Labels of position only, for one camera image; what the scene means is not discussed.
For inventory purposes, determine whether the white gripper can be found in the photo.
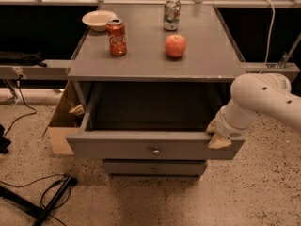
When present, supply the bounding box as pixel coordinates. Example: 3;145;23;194
206;106;250;149

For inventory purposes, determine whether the grey top drawer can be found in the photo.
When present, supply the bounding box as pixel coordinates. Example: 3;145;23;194
67;82;243;161

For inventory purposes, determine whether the grey drawer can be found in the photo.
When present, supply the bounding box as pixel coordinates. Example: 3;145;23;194
103;159;207;176
67;82;243;161

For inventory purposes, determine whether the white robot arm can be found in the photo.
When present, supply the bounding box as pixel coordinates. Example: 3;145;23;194
206;73;301;149

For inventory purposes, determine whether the grey drawer cabinet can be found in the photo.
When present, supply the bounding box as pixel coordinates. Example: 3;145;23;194
67;5;244;176

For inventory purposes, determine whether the grey bottom drawer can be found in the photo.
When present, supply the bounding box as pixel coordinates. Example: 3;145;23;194
103;159;207;176

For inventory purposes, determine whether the red apple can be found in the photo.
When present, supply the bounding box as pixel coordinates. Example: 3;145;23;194
165;34;186;58

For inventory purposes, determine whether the red cola can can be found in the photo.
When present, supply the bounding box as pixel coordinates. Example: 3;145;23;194
106;18;127;57

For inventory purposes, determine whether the green white soda can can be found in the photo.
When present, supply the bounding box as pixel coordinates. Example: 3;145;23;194
163;0;181;31

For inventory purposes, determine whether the cardboard box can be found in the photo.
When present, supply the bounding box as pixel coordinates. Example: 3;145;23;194
47;81;86;155

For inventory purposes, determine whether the white bowl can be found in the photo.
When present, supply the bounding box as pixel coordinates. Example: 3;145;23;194
82;10;117;32

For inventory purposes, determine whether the black stand base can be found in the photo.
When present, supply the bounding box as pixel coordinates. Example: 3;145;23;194
0;174;79;226

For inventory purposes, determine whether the white hanging cable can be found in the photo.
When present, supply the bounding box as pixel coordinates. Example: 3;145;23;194
257;0;277;77

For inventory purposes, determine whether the metal frame rail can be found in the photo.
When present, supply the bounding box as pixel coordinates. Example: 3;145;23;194
0;57;299;82

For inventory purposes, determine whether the black floor cable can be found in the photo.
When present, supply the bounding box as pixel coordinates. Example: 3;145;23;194
0;172;73;226

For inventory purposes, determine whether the black wall cable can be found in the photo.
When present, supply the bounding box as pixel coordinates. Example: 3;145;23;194
2;74;38;137

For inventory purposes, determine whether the black bag on rail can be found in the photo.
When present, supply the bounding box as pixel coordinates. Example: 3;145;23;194
0;52;47;68

